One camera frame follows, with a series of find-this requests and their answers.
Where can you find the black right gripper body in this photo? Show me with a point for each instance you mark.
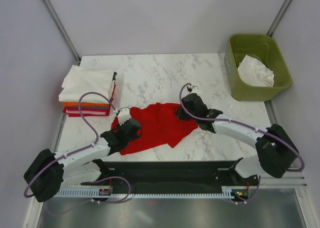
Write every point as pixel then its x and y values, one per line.
pixel 182 115

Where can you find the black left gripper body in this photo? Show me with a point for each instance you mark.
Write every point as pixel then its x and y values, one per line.
pixel 127 141

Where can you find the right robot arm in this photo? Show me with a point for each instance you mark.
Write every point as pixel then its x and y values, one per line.
pixel 275 151

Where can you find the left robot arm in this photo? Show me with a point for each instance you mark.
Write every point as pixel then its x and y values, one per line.
pixel 51 172

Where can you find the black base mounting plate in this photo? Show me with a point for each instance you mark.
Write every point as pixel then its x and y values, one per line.
pixel 170 177

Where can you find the white crumpled t shirt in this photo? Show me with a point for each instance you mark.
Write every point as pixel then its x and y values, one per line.
pixel 254 73

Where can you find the white folded t shirt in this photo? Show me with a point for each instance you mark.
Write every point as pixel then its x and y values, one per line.
pixel 81 80

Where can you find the green plastic bin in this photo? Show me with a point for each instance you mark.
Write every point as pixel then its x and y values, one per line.
pixel 266 50

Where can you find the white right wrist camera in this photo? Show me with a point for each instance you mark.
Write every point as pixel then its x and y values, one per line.
pixel 193 89

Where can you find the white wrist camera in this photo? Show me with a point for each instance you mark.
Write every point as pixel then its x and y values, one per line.
pixel 193 89
pixel 123 115

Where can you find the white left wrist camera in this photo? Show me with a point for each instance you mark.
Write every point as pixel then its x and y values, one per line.
pixel 123 115

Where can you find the white slotted cable duct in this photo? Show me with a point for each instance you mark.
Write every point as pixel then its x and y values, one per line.
pixel 103 193

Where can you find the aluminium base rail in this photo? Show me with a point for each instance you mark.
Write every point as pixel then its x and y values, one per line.
pixel 290 180

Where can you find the right aluminium frame post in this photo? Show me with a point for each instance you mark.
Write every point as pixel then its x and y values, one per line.
pixel 278 18

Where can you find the aluminium frame post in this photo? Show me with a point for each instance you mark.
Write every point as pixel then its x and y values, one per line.
pixel 61 29
pixel 278 18

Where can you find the left aluminium frame post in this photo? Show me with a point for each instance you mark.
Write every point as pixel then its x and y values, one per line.
pixel 61 29

